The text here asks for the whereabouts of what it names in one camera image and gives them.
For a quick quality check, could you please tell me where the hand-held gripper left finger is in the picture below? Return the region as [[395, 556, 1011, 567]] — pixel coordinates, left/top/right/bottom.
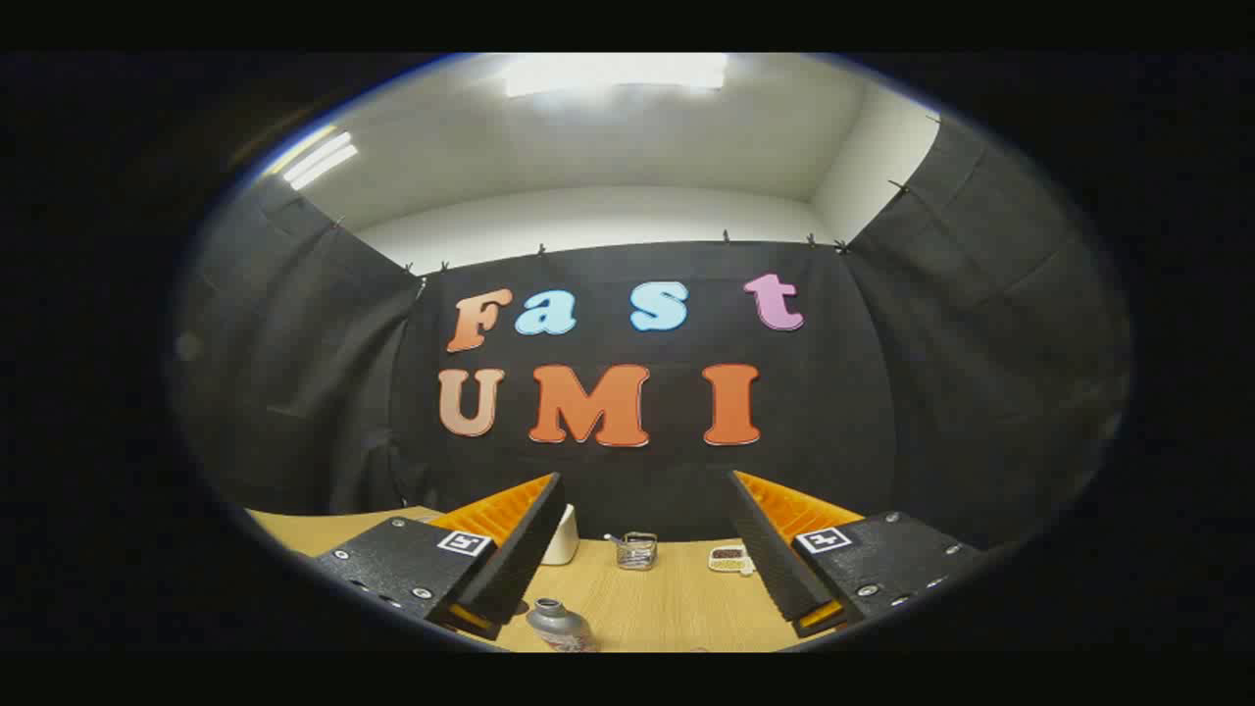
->
[[314, 472, 570, 641]]

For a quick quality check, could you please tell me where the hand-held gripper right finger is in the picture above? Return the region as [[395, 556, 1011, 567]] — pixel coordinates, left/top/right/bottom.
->
[[726, 470, 983, 639]]

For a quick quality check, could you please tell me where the white cup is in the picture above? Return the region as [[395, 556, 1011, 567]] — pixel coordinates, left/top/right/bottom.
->
[[541, 504, 579, 567]]

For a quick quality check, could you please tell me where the silver juice bottle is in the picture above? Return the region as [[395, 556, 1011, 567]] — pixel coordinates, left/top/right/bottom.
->
[[526, 598, 599, 653]]

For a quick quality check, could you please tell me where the wooden table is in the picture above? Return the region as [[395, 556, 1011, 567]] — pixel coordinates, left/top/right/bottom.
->
[[245, 506, 854, 653]]

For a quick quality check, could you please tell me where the small glass jar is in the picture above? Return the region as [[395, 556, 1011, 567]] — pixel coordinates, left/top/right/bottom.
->
[[604, 531, 659, 572]]

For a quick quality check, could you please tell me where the ceiling tube light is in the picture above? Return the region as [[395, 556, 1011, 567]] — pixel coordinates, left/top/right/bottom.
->
[[279, 130, 360, 192]]

